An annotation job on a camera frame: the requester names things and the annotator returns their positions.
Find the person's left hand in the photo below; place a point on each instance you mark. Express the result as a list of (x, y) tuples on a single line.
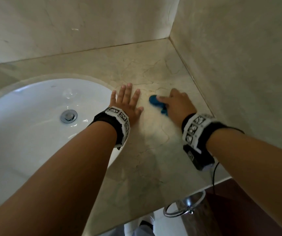
[(126, 103)]

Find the person's right hand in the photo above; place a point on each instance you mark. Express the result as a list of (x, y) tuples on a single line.
[(180, 105)]

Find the teal cleaning cloth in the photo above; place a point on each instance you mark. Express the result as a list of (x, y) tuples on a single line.
[(153, 100)]

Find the person's right forearm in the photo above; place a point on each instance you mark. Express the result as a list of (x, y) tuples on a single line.
[(259, 164)]

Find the person's left forearm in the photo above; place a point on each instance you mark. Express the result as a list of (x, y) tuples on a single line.
[(57, 184)]

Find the chrome sink drain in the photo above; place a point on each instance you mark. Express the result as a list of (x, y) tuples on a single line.
[(69, 116)]

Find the white ceramic sink basin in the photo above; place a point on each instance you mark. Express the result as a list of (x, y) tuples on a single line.
[(20, 125)]

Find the person's right shoe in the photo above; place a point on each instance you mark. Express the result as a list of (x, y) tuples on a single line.
[(146, 223)]

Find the person's grey trousers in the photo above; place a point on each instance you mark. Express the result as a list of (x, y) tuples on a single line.
[(131, 232)]

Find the left marker wristband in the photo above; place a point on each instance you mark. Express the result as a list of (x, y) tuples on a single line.
[(118, 122)]

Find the marker wristband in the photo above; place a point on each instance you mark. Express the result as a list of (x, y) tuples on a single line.
[(118, 122), (197, 127)]

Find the right marker wristband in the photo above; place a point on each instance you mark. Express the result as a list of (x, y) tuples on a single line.
[(197, 127)]

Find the grey stone door jamb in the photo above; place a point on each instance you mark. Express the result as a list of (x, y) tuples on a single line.
[(200, 223)]

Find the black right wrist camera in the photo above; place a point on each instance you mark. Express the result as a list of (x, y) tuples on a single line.
[(200, 158)]

